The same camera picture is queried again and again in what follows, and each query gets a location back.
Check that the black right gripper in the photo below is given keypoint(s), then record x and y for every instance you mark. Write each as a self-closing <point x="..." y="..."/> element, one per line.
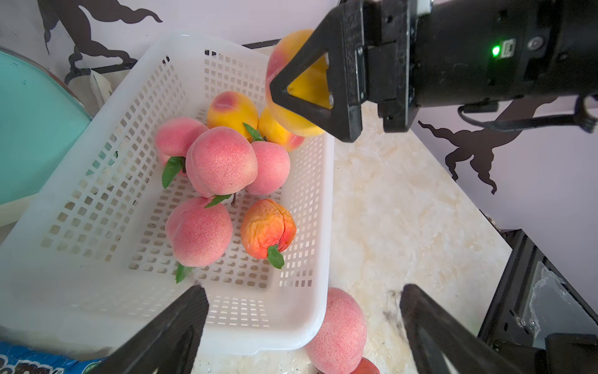
<point x="367" y="46"/>

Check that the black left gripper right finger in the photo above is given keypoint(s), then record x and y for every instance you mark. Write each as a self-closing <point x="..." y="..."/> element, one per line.
<point x="436" y="339"/>

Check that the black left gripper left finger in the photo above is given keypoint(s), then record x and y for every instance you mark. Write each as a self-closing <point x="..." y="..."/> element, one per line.
<point x="169" y="343"/>

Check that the yellow peach front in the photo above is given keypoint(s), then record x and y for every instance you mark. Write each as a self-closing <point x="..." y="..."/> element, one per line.
<point x="310" y="86"/>

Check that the yellow peach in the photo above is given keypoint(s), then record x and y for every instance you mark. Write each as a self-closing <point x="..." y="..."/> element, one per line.
<point x="310" y="86"/>
<point x="272" y="131"/>
<point x="233" y="110"/>

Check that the orange pink peach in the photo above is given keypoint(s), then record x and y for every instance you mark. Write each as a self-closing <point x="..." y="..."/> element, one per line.
<point x="365" y="366"/>

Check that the small pink peach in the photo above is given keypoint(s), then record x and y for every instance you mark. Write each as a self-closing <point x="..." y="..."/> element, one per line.
<point x="274" y="167"/>

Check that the orange red peach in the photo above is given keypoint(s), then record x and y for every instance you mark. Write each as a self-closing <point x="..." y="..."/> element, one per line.
<point x="267" y="230"/>

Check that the pink peach with leaf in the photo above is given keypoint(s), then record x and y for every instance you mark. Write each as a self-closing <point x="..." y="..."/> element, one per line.
<point x="173" y="139"/>

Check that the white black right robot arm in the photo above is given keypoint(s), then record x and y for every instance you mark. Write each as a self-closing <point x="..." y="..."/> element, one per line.
<point x="476" y="54"/>

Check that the white plastic basket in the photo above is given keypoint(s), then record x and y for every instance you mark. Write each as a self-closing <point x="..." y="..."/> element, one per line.
<point x="89" y="265"/>

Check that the blue candy packet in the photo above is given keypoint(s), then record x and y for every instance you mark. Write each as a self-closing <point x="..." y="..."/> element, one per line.
<point x="16" y="359"/>

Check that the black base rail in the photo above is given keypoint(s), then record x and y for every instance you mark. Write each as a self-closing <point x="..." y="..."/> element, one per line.
<point x="536" y="320"/>

